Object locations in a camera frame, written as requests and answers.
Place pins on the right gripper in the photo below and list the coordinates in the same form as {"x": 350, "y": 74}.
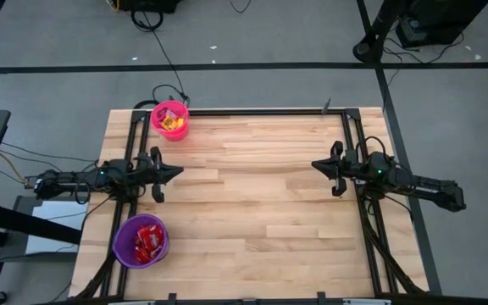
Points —
{"x": 352, "y": 167}

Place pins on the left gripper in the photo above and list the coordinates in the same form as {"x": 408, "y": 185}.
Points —
{"x": 148, "y": 171}

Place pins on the yellow Sour Patch packet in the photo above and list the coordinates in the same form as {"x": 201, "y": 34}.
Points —
{"x": 170, "y": 113}
{"x": 173, "y": 123}

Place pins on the red Skittles candy packet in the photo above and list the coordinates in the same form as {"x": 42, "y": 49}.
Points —
{"x": 156, "y": 243}
{"x": 146, "y": 232}
{"x": 143, "y": 255}

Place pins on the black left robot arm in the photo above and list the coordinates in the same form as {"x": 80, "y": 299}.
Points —
{"x": 66, "y": 182}

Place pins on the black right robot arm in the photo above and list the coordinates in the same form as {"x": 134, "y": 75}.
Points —
{"x": 434, "y": 188}

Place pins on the pink plastic bucket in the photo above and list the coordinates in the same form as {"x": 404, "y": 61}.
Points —
{"x": 176, "y": 135}

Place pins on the purple plastic bucket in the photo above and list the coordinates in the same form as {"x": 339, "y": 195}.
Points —
{"x": 121, "y": 245}

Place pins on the white sheet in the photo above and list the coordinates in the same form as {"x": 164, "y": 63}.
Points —
{"x": 57, "y": 212}

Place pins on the black stand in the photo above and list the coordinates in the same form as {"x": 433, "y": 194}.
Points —
{"x": 364, "y": 48}

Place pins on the black desk crossbar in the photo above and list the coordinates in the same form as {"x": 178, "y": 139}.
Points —
{"x": 23, "y": 220}

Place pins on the black box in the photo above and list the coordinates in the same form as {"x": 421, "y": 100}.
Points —
{"x": 151, "y": 5}

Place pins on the black equipment case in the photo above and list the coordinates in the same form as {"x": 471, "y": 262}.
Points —
{"x": 439, "y": 21}

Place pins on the black aluminium frame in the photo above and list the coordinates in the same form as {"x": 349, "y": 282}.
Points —
{"x": 269, "y": 112}

